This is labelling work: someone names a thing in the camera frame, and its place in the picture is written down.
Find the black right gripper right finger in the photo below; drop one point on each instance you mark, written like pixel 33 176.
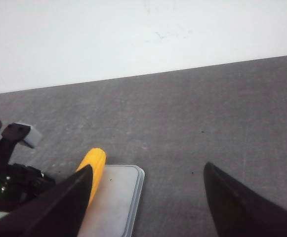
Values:
pixel 238 211

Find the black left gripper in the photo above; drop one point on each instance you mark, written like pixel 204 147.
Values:
pixel 19 184

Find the silver digital kitchen scale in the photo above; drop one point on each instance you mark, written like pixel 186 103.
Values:
pixel 113 210

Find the yellow corn cob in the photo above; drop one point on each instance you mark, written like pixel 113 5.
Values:
pixel 96 158

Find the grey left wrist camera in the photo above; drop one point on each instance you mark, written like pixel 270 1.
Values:
pixel 33 138

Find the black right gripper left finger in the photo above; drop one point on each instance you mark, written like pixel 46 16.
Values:
pixel 57 213

